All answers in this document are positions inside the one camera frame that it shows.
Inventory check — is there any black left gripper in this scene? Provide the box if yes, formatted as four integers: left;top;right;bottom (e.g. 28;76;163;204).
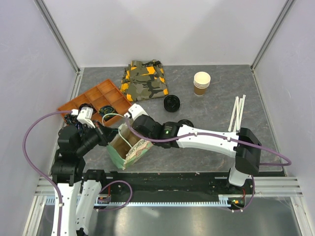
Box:
76;119;120;155

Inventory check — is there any green patterned paper bag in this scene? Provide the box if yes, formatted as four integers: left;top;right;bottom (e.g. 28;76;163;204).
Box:
106;113;154;171

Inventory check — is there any brown pulp cup carrier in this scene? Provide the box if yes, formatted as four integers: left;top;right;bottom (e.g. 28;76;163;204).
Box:
107;125;140;161

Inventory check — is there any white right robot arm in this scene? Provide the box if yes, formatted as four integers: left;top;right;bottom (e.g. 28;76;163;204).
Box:
131;114;261;194

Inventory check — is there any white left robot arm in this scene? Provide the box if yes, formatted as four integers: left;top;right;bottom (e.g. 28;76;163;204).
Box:
51;122;118;236

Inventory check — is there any orange wooden tray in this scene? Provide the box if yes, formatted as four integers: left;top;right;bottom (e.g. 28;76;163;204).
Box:
58;79;131;121

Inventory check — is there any camouflage folded cloth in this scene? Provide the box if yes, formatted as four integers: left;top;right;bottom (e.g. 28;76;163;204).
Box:
120;59;169;102

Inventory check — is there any black lid stack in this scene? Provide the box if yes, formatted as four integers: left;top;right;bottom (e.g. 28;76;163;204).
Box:
163;94;180;113

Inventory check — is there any paper cup stack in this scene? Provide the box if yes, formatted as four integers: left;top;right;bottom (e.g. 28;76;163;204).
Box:
193;71;211;96

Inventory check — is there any white wrapped straw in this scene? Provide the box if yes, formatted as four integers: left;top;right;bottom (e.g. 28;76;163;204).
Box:
235;94;246;131
233;96;243;132
228;96;239;132

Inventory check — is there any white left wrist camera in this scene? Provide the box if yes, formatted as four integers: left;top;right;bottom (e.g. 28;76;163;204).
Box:
70;107;96;128

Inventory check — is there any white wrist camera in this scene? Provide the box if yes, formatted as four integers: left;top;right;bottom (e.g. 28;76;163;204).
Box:
70;107;96;128
124;103;148;123

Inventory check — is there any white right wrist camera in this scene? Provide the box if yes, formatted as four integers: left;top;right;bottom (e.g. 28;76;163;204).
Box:
124;103;148;123

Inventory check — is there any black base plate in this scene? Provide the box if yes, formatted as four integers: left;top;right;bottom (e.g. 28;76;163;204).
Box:
81;171;255;196

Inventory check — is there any grey slotted cable duct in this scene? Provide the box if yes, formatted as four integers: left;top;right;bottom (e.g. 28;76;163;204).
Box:
45;195;248;207

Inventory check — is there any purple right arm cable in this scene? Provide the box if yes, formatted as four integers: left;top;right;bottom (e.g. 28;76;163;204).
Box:
125;117;292;214

